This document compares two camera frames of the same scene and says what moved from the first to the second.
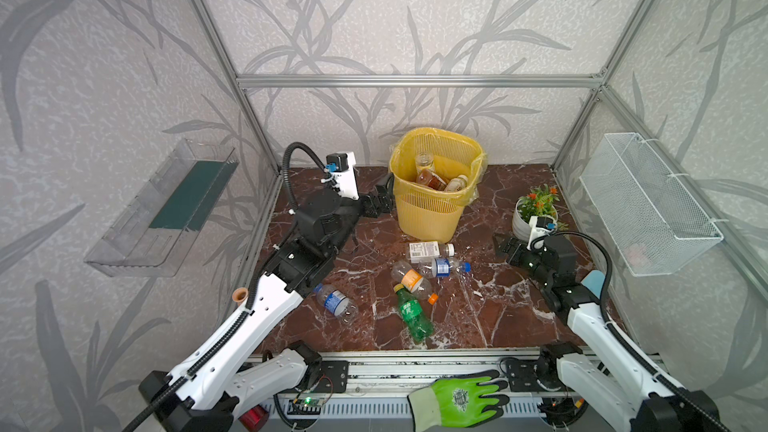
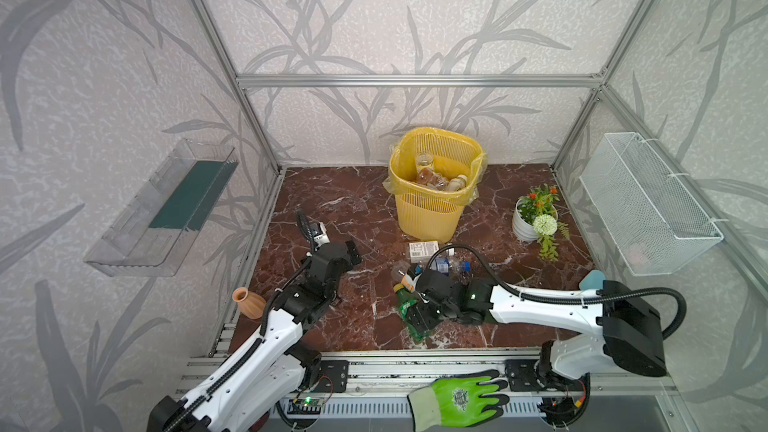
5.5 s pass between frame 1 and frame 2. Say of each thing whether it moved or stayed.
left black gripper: moved
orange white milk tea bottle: stayed
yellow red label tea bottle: stayed
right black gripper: moved
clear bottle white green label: stayed
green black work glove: stayed
